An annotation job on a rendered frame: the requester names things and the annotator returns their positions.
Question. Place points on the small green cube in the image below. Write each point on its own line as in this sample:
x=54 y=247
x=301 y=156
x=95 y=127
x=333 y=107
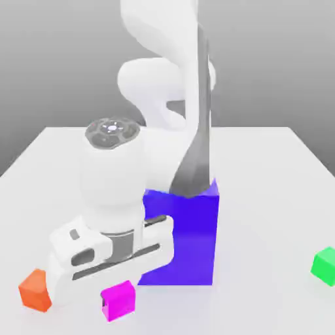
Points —
x=324 y=265

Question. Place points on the small orange cube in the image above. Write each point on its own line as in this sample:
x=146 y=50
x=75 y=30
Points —
x=35 y=291

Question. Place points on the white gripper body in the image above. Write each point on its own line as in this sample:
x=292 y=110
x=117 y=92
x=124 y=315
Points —
x=151 y=259

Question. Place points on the small magenta cube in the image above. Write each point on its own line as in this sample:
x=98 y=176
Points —
x=120 y=301

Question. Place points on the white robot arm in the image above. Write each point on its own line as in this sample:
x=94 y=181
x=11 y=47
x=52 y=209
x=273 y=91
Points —
x=112 y=183

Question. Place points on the large blue box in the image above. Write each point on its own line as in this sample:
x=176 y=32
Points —
x=193 y=240

